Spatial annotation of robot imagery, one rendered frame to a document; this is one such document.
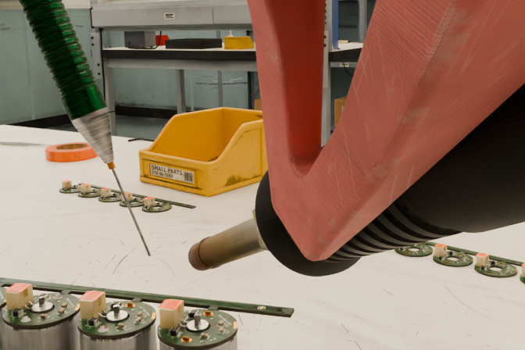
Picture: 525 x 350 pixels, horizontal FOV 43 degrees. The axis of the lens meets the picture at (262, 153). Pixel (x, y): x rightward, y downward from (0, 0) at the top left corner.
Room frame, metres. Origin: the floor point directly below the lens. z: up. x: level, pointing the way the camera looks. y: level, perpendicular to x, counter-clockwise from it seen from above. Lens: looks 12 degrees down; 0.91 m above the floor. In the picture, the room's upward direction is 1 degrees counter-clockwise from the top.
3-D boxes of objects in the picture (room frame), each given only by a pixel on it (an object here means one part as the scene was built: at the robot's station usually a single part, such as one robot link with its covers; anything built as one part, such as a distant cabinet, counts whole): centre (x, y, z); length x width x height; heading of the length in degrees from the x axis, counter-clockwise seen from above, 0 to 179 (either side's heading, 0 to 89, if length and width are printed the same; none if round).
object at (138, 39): (3.52, 0.62, 0.80); 0.15 x 0.12 x 0.10; 167
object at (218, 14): (3.14, 0.30, 0.90); 1.30 x 0.06 x 0.12; 58
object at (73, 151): (0.76, 0.22, 0.76); 0.06 x 0.06 x 0.01
